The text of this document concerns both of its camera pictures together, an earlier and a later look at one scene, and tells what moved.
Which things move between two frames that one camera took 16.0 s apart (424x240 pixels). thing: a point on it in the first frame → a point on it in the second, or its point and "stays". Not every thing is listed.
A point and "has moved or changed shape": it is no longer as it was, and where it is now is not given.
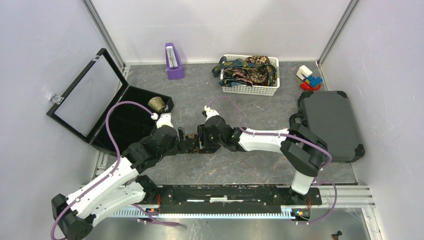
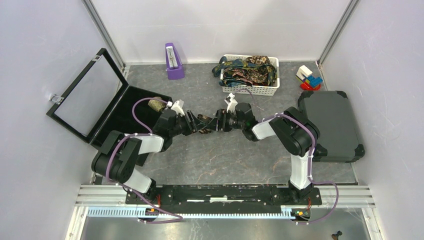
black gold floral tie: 194,145 has moved or changed shape
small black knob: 335,236 stays
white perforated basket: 270,90 stays
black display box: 83,106 stays
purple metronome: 175,68 stays
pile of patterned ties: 255,70 stays
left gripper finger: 181,140 → 191,120
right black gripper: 206,132 → 218,123
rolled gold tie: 157,103 stays
